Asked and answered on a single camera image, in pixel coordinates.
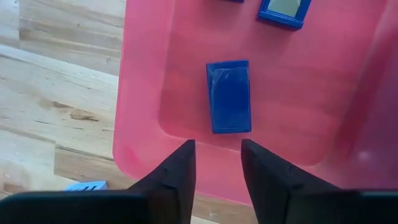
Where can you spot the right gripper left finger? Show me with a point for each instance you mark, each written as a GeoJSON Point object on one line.
{"type": "Point", "coordinates": [174, 193]}

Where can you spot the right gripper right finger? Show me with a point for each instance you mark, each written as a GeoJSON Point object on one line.
{"type": "Point", "coordinates": [273, 193]}

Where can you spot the periwinkle wall charger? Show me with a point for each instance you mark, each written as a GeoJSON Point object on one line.
{"type": "Point", "coordinates": [93, 186]}

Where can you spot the purple digital clock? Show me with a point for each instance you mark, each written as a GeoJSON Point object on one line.
{"type": "Point", "coordinates": [228, 99]}

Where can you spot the blue digital clock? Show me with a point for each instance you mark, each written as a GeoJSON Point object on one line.
{"type": "Point", "coordinates": [284, 7]}

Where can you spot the pink translucent plastic bin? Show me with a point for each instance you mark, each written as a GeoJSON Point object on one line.
{"type": "Point", "coordinates": [311, 93]}

